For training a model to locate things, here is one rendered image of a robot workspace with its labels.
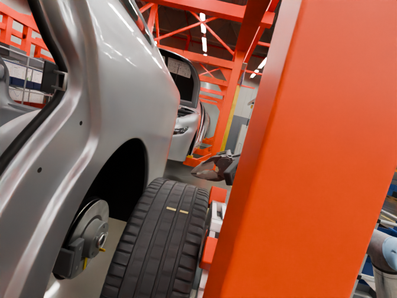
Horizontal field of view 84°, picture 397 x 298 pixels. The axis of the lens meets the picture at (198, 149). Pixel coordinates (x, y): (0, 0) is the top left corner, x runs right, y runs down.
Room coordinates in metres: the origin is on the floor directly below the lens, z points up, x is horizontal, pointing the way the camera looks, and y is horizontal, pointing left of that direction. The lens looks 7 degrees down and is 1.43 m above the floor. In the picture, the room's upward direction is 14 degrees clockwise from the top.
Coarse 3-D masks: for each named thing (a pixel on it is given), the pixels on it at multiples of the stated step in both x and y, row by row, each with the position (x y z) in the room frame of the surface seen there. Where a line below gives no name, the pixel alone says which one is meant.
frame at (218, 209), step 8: (216, 208) 0.85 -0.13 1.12; (224, 208) 0.87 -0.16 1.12; (208, 216) 0.97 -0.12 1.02; (216, 216) 0.76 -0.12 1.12; (208, 224) 1.04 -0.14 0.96; (216, 224) 0.71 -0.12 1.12; (208, 232) 0.70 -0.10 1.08; (216, 232) 0.69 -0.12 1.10; (200, 248) 1.05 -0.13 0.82; (208, 272) 0.60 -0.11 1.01; (200, 280) 0.59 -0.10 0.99; (200, 288) 0.57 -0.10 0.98; (200, 296) 0.56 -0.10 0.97
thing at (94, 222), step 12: (96, 204) 0.88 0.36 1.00; (84, 216) 0.80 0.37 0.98; (96, 216) 0.90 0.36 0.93; (108, 216) 1.03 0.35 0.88; (72, 228) 0.77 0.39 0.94; (84, 228) 0.82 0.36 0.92; (96, 228) 0.84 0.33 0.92; (108, 228) 0.94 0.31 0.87; (72, 240) 0.75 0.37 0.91; (84, 240) 0.81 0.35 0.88; (96, 240) 0.84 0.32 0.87; (84, 252) 0.80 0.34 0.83; (96, 252) 0.87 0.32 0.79; (60, 276) 0.75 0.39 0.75; (72, 276) 0.79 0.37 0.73
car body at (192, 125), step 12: (192, 108) 4.41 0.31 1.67; (204, 108) 6.24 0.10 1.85; (180, 120) 3.44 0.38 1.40; (192, 120) 3.60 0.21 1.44; (204, 120) 6.57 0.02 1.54; (180, 132) 3.40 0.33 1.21; (192, 132) 3.64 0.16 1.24; (180, 144) 3.42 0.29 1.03; (192, 144) 4.44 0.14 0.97; (168, 156) 3.37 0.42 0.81; (180, 156) 3.50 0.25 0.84
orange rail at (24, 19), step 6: (0, 6) 5.88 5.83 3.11; (6, 6) 6.05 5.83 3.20; (0, 12) 6.05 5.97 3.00; (6, 12) 6.07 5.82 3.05; (12, 12) 6.24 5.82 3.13; (18, 12) 6.41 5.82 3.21; (18, 18) 6.43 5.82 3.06; (24, 18) 6.62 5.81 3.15; (30, 18) 6.99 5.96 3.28; (24, 24) 6.68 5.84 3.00; (30, 24) 6.84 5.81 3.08; (36, 24) 7.05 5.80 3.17; (12, 30) 8.63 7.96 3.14; (36, 30) 7.08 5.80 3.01; (18, 36) 8.90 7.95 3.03; (42, 42) 10.04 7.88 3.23; (42, 48) 10.33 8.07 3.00
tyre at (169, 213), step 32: (160, 192) 0.75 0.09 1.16; (192, 192) 0.79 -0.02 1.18; (128, 224) 0.62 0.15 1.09; (160, 224) 0.63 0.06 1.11; (192, 224) 0.65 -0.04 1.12; (128, 256) 0.56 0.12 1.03; (160, 256) 0.57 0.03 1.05; (192, 256) 0.58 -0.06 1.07; (128, 288) 0.53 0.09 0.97; (160, 288) 0.53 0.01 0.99
